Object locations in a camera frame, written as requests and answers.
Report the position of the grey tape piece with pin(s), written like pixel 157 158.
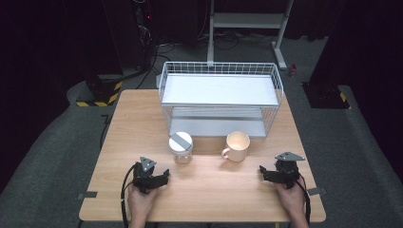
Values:
pixel 316 191
pixel 88 195

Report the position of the cream ceramic cup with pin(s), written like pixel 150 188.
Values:
pixel 237 147

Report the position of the small red object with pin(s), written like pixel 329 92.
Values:
pixel 293 70

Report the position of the black equipment tower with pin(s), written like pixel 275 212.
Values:
pixel 139 31

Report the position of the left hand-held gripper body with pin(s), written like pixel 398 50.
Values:
pixel 146 177

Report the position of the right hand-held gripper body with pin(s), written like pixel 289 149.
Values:
pixel 287 172

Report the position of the person's left hand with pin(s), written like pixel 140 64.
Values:
pixel 141 201

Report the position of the person's right hand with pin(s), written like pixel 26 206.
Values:
pixel 291 199

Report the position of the grey metal stand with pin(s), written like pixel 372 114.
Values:
pixel 247 20

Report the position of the glass jar with white lid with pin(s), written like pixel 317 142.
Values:
pixel 181 145

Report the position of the black yellow striped base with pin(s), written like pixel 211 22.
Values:
pixel 326 96
pixel 101 93

